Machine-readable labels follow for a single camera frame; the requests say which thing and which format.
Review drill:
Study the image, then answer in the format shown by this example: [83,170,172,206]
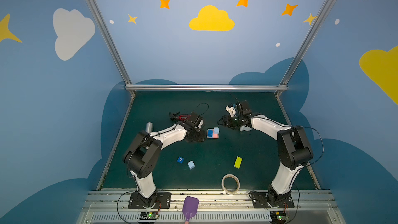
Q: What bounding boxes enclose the dark blue wooden cube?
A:
[207,129,214,137]

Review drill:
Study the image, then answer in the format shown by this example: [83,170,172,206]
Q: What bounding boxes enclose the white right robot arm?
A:
[219,101,314,208]

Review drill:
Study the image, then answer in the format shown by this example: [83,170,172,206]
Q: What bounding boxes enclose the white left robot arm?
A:
[122,112,206,208]

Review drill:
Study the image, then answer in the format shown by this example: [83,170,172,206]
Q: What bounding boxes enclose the lime green wooden block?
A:
[234,156,243,169]

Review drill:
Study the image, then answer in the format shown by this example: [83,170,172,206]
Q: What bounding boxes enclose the translucent plastic mug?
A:
[240,126,252,131]

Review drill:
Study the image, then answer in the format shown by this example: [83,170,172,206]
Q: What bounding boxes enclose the pale blue wooden cube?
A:
[188,161,195,170]

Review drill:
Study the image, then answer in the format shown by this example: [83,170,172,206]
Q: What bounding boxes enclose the silver spray bottle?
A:
[145,122,153,133]

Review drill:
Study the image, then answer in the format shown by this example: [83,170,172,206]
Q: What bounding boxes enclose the roll of tape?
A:
[221,174,240,195]

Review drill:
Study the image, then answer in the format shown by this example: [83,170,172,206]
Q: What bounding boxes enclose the purple plastic scoop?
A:
[182,196,199,224]

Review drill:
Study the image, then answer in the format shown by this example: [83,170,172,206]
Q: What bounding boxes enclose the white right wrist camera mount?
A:
[226,105,238,117]

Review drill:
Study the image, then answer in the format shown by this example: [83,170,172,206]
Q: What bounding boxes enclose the left side frame rail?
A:
[89,94,134,190]

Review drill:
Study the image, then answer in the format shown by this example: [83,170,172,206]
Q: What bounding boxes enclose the aluminium back frame rail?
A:
[125,84,288,91]

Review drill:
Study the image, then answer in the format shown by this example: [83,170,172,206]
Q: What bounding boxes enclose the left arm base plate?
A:
[128,191,171,209]

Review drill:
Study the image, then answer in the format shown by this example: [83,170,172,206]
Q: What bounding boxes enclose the right side frame rail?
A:
[276,97,321,190]

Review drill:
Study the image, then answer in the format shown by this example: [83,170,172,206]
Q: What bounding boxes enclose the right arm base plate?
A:
[249,191,295,208]

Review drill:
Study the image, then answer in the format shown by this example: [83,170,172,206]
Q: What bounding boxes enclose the front aluminium rail bed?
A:
[77,189,346,224]

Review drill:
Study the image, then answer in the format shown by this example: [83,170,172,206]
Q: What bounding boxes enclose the aluminium right corner post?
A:
[275,0,337,99]

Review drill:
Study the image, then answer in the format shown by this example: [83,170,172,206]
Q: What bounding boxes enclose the aluminium corner post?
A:
[85,0,132,86]
[275,0,337,99]

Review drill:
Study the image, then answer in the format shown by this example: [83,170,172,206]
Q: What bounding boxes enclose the aluminium left corner post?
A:
[85,0,132,86]

